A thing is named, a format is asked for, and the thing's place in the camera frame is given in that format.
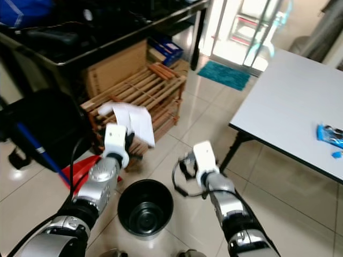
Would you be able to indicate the white paper sheet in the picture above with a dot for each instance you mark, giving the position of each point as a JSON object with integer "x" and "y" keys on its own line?
{"x": 136, "y": 120}

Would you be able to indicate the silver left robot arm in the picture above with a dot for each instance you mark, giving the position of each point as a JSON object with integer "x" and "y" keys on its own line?
{"x": 102, "y": 176}

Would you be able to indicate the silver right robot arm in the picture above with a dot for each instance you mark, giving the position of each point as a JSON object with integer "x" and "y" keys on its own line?
{"x": 233, "y": 206}

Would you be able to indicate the black round rubbish bin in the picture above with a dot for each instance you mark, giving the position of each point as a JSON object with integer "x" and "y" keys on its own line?
{"x": 147, "y": 211}

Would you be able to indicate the wooden slatted rack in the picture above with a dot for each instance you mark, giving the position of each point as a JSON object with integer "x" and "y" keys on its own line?
{"x": 150, "y": 85}

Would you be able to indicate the brown cardboard box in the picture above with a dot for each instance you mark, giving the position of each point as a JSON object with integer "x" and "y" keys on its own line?
{"x": 115, "y": 67}

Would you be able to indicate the black trolley bag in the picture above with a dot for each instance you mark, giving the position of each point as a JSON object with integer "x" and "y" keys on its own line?
{"x": 48, "y": 120}

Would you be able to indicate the grey right robot foot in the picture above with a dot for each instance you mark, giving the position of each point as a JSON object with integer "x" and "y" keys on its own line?
{"x": 190, "y": 254}

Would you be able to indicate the grey robot foot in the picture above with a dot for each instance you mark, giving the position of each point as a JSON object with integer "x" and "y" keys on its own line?
{"x": 114, "y": 253}
{"x": 190, "y": 254}

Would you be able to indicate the teal floor mat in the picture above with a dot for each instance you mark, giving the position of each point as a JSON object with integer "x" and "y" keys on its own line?
{"x": 225, "y": 75}

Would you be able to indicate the blue printed box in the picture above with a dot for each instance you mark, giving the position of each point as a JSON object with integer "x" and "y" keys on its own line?
{"x": 169, "y": 49}

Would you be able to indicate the grey left robot foot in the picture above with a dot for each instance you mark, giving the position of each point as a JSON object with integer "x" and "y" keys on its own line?
{"x": 114, "y": 253}

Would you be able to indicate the grey table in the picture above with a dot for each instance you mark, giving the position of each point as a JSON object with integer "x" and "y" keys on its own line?
{"x": 289, "y": 101}

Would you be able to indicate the black table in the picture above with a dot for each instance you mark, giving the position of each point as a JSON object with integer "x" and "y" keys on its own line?
{"x": 139, "y": 24}

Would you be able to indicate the blue plastic wrapper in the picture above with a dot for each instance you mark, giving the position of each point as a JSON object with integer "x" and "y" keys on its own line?
{"x": 329, "y": 135}

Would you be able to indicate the small blue wrapper scrap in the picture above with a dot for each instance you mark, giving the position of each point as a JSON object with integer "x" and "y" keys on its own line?
{"x": 336, "y": 155}

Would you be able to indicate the glass door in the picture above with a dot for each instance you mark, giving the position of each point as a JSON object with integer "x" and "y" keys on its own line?
{"x": 254, "y": 29}

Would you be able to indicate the blue bag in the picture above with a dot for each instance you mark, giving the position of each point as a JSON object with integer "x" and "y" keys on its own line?
{"x": 27, "y": 12}

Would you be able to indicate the grey curtain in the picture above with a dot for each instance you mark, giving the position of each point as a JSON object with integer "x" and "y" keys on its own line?
{"x": 324, "y": 29}

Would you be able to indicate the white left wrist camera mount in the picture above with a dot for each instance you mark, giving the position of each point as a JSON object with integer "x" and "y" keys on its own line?
{"x": 115, "y": 139}

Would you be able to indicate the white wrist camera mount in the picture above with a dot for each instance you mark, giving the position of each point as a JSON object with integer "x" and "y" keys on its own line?
{"x": 115, "y": 139}
{"x": 203, "y": 155}

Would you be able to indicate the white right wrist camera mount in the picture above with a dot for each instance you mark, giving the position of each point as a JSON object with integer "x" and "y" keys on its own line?
{"x": 203, "y": 155}

